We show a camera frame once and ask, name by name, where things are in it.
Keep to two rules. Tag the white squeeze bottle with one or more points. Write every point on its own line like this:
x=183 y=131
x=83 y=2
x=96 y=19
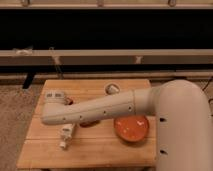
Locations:
x=66 y=135

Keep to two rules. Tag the orange ceramic bowl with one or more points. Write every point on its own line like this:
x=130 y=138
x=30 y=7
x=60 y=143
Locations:
x=132 y=128

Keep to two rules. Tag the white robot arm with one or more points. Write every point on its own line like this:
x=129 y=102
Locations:
x=184 y=122

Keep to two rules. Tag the dark chocolate bar wrapper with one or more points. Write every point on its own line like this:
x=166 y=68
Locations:
x=69 y=101

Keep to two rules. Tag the wooden table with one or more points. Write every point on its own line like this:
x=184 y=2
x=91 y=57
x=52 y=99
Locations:
x=92 y=147

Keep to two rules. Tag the grey metal rail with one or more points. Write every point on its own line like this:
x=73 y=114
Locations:
x=105 y=57

